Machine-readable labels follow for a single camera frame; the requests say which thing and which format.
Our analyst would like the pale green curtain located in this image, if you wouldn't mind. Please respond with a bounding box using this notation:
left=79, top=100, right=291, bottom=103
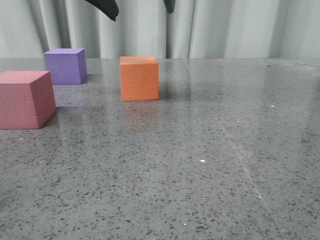
left=0, top=0, right=320, bottom=59

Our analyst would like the purple foam cube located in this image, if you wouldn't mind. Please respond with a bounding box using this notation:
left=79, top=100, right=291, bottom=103
left=44, top=48, right=88, bottom=85

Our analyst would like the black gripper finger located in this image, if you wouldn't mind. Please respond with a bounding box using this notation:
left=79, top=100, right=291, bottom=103
left=164, top=0, right=175, bottom=14
left=86, top=0, right=119, bottom=22

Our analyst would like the orange foam cube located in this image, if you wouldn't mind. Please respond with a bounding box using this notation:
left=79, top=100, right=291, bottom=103
left=119, top=56, right=160, bottom=101

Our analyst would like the red foam cube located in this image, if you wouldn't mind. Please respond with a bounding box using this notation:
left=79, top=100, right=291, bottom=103
left=0, top=70, right=56, bottom=130

